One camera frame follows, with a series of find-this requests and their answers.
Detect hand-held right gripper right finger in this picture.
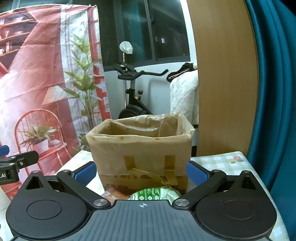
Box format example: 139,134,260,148
171,161,266,210

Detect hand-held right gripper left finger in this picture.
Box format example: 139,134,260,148
17,162,111,211

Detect brown biscuit packet clear wrap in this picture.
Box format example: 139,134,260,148
102,188,130,205

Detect green snack packet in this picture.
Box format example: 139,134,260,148
128,186,181,202

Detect cardboard box with plastic liner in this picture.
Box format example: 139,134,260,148
85,112,196,195

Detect green checked tablecloth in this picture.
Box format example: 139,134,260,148
55,150,290,241

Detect white quilted blanket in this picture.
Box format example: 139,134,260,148
169,70,200,127

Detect black exercise bike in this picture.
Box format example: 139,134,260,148
112,62,169,120

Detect printed backdrop cloth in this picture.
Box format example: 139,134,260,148
0,4,112,209

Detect wooden board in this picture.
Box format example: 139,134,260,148
186,0,259,160

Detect black garment pink trim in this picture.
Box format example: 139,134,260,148
166,62,198,83

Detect teal curtain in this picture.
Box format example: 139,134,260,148
245,0,296,218

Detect dark window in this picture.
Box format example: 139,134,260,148
72,0,191,70

